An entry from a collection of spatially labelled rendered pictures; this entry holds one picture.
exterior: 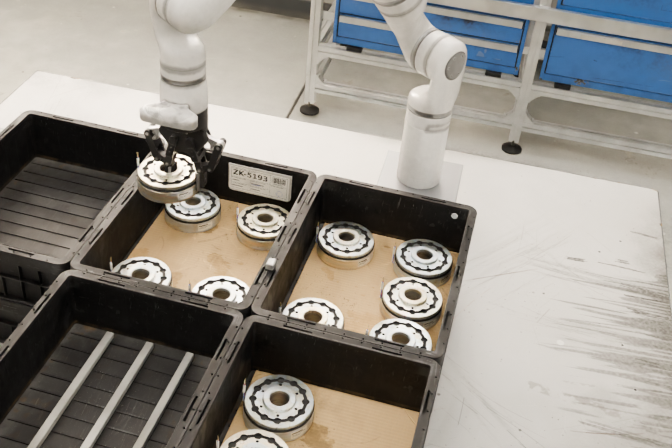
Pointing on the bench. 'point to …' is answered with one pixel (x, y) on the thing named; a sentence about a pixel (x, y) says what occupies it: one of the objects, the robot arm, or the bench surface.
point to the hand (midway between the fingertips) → (186, 177)
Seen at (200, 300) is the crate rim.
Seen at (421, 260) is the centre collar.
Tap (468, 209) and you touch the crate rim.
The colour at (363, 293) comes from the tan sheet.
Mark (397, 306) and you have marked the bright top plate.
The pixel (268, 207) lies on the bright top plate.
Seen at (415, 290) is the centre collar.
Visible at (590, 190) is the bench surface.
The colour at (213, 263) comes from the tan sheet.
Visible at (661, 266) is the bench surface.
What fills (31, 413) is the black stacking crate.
